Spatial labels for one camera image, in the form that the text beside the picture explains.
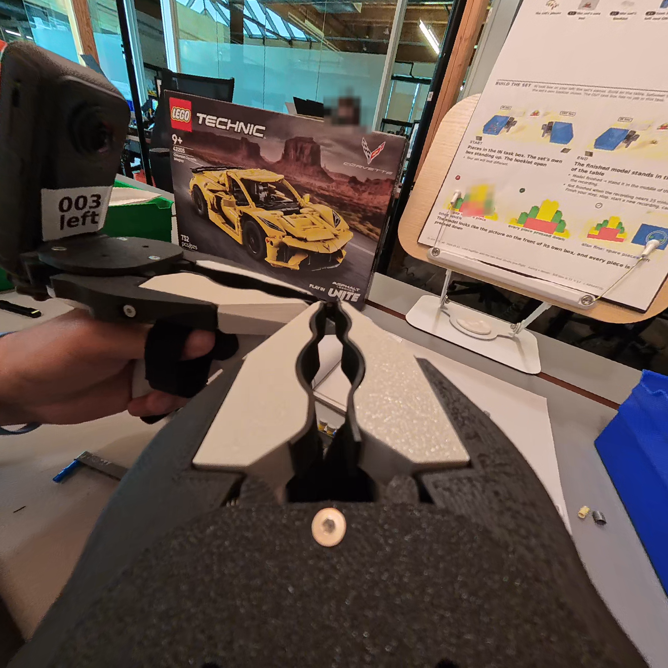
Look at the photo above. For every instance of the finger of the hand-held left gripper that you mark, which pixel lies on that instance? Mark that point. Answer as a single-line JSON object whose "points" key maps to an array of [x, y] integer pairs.
{"points": [[261, 318], [177, 284]]}

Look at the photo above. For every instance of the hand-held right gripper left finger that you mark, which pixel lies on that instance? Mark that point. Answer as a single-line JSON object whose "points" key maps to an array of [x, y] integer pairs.
{"points": [[255, 412]]}

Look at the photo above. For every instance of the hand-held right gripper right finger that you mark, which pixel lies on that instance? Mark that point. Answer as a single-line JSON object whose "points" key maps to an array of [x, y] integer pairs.
{"points": [[412, 412]]}

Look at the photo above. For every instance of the grey lego beam yellow piece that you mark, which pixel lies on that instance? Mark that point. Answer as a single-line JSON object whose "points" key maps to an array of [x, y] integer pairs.
{"points": [[102, 464]]}

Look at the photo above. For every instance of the lego set box yellow car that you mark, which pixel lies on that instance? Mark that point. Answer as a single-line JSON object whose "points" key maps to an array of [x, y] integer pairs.
{"points": [[287, 198]]}

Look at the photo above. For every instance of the scattered small lego pieces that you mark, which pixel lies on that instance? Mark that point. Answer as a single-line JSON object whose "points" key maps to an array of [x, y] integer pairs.
{"points": [[584, 511]]}

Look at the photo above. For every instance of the person's left hand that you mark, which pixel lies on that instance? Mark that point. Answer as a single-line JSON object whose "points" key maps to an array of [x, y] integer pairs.
{"points": [[62, 365]]}

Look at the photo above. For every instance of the green plastic bin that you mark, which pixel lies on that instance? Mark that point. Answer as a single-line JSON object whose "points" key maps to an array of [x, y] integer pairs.
{"points": [[141, 219]]}

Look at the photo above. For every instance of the white paper bag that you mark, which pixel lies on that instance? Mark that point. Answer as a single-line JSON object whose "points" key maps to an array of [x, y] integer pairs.
{"points": [[130, 195]]}

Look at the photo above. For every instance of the open instruction booklet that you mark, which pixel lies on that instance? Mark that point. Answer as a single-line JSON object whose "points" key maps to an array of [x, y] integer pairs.
{"points": [[516, 412]]}

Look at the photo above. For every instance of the blue plastic bin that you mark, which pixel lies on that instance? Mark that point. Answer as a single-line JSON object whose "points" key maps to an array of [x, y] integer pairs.
{"points": [[636, 469]]}

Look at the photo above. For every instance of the printed instruction sheet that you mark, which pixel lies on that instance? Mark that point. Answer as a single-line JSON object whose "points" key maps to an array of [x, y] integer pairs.
{"points": [[574, 130]]}

